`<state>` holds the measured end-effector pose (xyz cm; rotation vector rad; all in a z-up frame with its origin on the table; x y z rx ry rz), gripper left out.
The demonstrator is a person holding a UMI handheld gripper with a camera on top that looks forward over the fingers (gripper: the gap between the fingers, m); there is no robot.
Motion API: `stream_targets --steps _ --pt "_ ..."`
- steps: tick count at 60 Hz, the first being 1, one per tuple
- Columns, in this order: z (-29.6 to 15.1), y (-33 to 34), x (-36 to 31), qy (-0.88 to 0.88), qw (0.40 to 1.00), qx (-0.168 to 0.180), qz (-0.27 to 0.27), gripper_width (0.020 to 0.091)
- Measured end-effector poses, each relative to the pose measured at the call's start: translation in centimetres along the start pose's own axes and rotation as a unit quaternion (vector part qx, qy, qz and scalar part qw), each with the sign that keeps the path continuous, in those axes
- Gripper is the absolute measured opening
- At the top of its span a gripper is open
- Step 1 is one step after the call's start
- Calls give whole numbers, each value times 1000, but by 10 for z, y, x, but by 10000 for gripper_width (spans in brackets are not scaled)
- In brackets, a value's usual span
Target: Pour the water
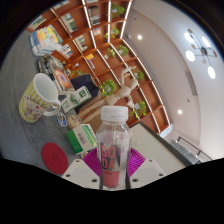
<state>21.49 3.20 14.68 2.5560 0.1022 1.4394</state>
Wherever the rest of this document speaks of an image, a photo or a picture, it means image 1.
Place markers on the wooden artist mannequin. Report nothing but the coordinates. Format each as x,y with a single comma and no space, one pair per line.
125,90

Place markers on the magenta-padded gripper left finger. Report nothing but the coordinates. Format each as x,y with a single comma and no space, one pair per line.
78,173

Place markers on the clear bottle with red label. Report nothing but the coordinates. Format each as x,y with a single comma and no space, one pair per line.
113,150

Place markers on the stack of dark books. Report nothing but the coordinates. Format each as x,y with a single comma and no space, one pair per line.
58,75

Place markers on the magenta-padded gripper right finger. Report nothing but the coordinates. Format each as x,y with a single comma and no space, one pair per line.
148,171

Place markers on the tall green-white carton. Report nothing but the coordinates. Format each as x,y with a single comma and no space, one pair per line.
76,99

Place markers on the flat green-white box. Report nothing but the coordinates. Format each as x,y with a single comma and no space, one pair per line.
81,138

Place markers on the recessed round ceiling light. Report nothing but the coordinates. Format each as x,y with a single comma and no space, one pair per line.
139,37
180,111

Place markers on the ceiling air vent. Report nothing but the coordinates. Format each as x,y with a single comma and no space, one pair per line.
191,83

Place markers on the red-brown wooden shelf unit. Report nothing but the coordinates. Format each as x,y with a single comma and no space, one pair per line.
100,53

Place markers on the branched ceiling lamp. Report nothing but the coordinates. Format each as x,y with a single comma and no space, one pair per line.
203,51

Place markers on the tan upholstered chair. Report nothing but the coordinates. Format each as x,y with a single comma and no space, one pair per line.
91,110

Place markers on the dark blue jacket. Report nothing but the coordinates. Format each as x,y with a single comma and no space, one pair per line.
83,85

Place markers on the white mug with yellow print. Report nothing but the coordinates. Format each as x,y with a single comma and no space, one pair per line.
33,103

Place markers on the flat round red coaster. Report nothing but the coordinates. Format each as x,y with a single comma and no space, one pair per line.
54,158

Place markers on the stack of colourful books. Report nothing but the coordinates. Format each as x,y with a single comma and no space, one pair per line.
45,40

